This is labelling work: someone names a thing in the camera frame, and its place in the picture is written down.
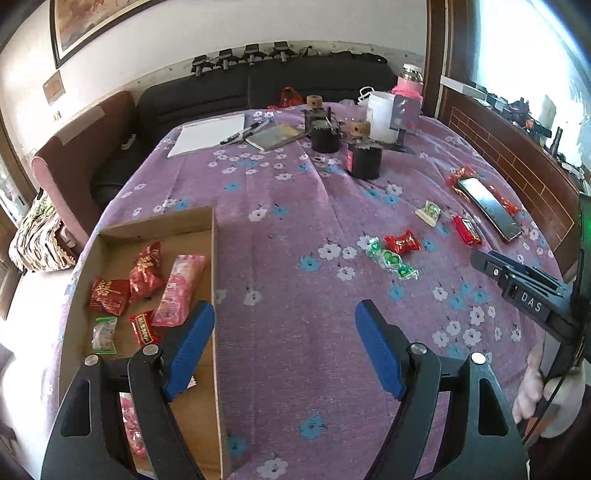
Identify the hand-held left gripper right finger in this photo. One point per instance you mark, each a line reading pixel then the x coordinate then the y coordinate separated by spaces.
pixel 381 350

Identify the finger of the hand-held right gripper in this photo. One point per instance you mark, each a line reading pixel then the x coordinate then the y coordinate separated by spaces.
pixel 489 270
pixel 512 264

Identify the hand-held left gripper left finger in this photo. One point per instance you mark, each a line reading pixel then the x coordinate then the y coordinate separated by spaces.
pixel 189 350

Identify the red packet with black label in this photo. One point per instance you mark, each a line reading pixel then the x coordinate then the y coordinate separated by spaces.
pixel 144 328

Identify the pink snack packet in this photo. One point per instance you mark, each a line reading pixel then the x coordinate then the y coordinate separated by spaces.
pixel 178 290

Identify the clear green-edged candy packet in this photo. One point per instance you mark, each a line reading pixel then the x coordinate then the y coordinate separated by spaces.
pixel 104 334

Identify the red packet with gold print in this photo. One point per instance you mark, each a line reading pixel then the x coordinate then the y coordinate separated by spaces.
pixel 145 272

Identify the translucent pink red packet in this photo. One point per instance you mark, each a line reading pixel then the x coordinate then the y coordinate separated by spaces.
pixel 131 424

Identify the plain dark red snack packet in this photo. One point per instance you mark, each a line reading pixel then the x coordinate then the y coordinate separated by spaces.
pixel 108 295

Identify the brown cardboard box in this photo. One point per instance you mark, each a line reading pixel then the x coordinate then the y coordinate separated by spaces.
pixel 194 240

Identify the person's right hand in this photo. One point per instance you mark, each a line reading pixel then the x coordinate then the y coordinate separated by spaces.
pixel 528 383

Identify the small red snack packet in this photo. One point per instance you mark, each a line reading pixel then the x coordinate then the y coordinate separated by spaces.
pixel 467 230

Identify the black smartphone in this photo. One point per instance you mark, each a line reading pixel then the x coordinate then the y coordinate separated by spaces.
pixel 489 207

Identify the white green candy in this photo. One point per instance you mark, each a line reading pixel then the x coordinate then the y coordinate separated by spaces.
pixel 429 212

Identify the red wrapped candy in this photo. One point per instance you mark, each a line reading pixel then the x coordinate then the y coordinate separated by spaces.
pixel 402 242

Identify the green candy wrapper strip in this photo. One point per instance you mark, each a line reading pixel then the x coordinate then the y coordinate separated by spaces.
pixel 390 259

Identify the crinkled red packet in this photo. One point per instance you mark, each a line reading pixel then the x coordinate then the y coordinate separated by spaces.
pixel 457 175

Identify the brown wooden cabinet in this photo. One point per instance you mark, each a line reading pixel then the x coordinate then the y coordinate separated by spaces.
pixel 508 152

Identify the purple floral tablecloth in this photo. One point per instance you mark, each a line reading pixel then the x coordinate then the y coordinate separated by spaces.
pixel 286 230

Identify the pile of dark tools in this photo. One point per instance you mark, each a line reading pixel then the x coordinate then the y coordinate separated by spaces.
pixel 521 108

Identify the black canister with red label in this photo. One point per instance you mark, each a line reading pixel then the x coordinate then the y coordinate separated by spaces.
pixel 367 161

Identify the black stand with dark card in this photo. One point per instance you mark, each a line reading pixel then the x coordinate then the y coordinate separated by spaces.
pixel 405 113

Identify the white plastic container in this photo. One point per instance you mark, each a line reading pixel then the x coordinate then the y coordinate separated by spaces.
pixel 381 117

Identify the black white patterned cloth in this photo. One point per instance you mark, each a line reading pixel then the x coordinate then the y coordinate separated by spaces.
pixel 39 235

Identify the bottle with wooden stopper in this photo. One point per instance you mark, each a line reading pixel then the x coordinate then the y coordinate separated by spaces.
pixel 315 100
pixel 360 128

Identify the pink thermos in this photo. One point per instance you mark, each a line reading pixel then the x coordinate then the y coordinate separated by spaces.
pixel 411 85

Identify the plain black metal canister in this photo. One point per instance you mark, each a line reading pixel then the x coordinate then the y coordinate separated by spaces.
pixel 325 138

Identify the white paper sheet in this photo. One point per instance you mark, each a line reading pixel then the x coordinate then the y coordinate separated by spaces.
pixel 207 136

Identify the black marker pen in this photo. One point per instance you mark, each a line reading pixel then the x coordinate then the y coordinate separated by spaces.
pixel 235 136

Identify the brown armchair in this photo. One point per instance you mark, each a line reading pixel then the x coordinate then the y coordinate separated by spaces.
pixel 74 161

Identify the olive notebook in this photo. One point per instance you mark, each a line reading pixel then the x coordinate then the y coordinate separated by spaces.
pixel 277 136

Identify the slim dark pen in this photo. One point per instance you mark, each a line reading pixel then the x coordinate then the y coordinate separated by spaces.
pixel 263 124

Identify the black sofa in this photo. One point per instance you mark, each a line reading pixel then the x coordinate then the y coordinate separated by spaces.
pixel 207 92

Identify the red plastic bag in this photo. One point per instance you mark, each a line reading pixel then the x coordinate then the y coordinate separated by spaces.
pixel 291 98

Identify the black hand-held device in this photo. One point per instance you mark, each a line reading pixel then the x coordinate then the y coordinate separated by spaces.
pixel 227 57
pixel 254 52
pixel 202 64
pixel 281 48

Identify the brown wooden door frame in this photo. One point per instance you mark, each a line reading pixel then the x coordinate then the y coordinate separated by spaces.
pixel 443 46

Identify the small wall plaque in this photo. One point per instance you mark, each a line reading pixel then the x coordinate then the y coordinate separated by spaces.
pixel 53 87

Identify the framed wall picture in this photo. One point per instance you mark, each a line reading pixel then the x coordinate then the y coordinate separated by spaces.
pixel 92 23

